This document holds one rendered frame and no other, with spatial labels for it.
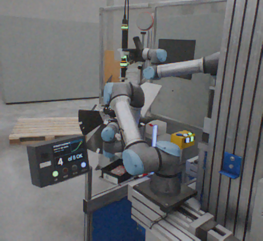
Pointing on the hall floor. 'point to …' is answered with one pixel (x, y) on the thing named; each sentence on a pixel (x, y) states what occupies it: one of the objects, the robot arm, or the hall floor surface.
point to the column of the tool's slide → (144, 48)
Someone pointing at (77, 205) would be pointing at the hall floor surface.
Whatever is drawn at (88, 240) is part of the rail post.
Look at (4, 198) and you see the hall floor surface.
